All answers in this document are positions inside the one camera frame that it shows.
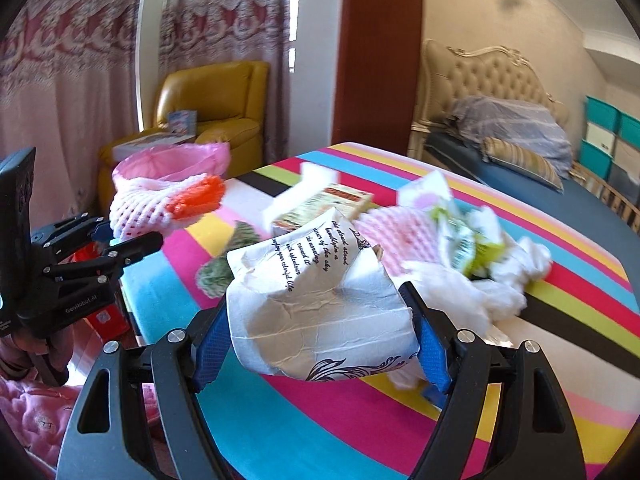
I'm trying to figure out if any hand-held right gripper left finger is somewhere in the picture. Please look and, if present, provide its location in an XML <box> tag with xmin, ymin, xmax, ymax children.
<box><xmin>57</xmin><ymin>305</ymin><xmax>236</xmax><ymax>480</ymax></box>

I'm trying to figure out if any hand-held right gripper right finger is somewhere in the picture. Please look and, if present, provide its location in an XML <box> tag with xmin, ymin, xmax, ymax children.
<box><xmin>397</xmin><ymin>281</ymin><xmax>588</xmax><ymax>480</ymax></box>

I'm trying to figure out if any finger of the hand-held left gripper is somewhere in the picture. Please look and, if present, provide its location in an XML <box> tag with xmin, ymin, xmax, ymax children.
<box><xmin>42</xmin><ymin>231</ymin><xmax>165</xmax><ymax>286</ymax></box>
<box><xmin>30</xmin><ymin>215</ymin><xmax>113</xmax><ymax>266</ymax></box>

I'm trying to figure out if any white and orange foam net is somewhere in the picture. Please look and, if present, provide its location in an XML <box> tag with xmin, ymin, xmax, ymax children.
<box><xmin>109</xmin><ymin>175</ymin><xmax>227</xmax><ymax>238</ymax></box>

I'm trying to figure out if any white paper towel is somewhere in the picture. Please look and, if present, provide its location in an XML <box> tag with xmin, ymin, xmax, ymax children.
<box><xmin>400</xmin><ymin>237</ymin><xmax>553</xmax><ymax>336</ymax></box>

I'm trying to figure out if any pink plastic bin bag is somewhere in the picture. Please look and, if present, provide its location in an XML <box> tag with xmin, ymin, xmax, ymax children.
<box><xmin>111</xmin><ymin>142</ymin><xmax>232</xmax><ymax>183</ymax></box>

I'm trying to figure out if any printed white paper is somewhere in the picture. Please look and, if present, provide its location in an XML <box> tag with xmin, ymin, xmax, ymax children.
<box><xmin>226</xmin><ymin>206</ymin><xmax>421</xmax><ymax>383</ymax></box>

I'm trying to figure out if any green fuzzy item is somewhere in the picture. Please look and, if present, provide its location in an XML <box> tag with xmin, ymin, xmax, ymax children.
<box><xmin>196</xmin><ymin>220</ymin><xmax>261</xmax><ymax>297</ymax></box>

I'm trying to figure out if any white flat box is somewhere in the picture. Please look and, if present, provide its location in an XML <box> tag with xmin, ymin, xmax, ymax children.
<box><xmin>112</xmin><ymin>132</ymin><xmax>196</xmax><ymax>161</ymax></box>

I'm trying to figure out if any green and white wrapper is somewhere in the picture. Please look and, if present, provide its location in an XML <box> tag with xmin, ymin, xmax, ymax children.
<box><xmin>432</xmin><ymin>200</ymin><xmax>506</xmax><ymax>281</ymax></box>

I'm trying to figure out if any pink foam net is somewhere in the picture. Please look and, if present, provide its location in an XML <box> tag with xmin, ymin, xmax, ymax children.
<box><xmin>357</xmin><ymin>208</ymin><xmax>451</xmax><ymax>281</ymax></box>

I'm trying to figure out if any colourful striped cloth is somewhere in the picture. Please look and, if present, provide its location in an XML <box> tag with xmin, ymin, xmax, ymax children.
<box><xmin>120</xmin><ymin>142</ymin><xmax>640</xmax><ymax>480</ymax></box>

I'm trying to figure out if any pink lace curtain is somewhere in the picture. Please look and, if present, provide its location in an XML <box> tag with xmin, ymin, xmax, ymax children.
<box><xmin>0</xmin><ymin>0</ymin><xmax>151</xmax><ymax>241</ymax></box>
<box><xmin>150</xmin><ymin>0</ymin><xmax>303</xmax><ymax>166</ymax></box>

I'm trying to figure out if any small blue box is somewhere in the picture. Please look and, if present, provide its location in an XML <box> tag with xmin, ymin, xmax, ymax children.
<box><xmin>167</xmin><ymin>110</ymin><xmax>197</xmax><ymax>136</ymax></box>

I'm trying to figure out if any white pink-spotted paper piece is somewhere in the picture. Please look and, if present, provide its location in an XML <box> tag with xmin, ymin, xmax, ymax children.
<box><xmin>397</xmin><ymin>170</ymin><xmax>453</xmax><ymax>211</ymax></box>

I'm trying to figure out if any yellow leather armchair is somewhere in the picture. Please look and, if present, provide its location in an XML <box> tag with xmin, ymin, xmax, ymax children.
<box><xmin>97</xmin><ymin>61</ymin><xmax>271</xmax><ymax>211</ymax></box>

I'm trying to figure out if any blue bed mattress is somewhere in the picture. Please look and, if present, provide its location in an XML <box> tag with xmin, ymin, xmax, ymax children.
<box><xmin>425</xmin><ymin>132</ymin><xmax>640</xmax><ymax>306</ymax></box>

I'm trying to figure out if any small printed carton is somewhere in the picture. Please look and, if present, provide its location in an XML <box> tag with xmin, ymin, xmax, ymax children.
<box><xmin>262</xmin><ymin>161</ymin><xmax>376</xmax><ymax>236</ymax></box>

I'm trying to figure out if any person's pink quilted clothing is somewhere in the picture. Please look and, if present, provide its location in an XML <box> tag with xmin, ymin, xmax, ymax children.
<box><xmin>0</xmin><ymin>375</ymin><xmax>166</xmax><ymax>466</ymax></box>

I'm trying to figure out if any striped bolster pillow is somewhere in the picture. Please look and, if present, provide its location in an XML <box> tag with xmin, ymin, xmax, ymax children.
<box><xmin>481</xmin><ymin>136</ymin><xmax>565</xmax><ymax>193</ymax></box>

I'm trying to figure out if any grey striped blanket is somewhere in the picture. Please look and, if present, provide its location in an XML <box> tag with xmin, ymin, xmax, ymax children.
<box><xmin>452</xmin><ymin>96</ymin><xmax>573</xmax><ymax>178</ymax></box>

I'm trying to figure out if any beige tufted headboard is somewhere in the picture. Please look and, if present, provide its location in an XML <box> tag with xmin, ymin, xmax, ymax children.
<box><xmin>407</xmin><ymin>39</ymin><xmax>571</xmax><ymax>161</ymax></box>

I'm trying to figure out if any stack of teal storage boxes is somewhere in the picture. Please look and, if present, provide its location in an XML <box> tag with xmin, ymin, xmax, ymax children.
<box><xmin>579</xmin><ymin>95</ymin><xmax>640</xmax><ymax>196</ymax></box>

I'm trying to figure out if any brown wooden door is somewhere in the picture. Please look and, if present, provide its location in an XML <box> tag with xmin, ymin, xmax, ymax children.
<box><xmin>331</xmin><ymin>0</ymin><xmax>425</xmax><ymax>148</ymax></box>

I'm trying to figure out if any wooden crib rail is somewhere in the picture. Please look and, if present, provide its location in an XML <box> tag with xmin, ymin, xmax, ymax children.
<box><xmin>570</xmin><ymin>160</ymin><xmax>640</xmax><ymax>233</ymax></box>

